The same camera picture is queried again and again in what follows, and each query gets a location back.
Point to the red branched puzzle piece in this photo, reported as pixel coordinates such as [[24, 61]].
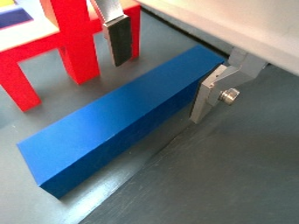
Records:
[[78, 24]]

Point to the blue rectangular block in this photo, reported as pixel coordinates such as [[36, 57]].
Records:
[[65, 152]]

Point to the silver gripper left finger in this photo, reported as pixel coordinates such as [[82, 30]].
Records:
[[116, 28]]

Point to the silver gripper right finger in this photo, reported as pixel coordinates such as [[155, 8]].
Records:
[[217, 87]]

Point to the purple branched puzzle piece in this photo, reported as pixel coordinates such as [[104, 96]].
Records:
[[13, 17]]

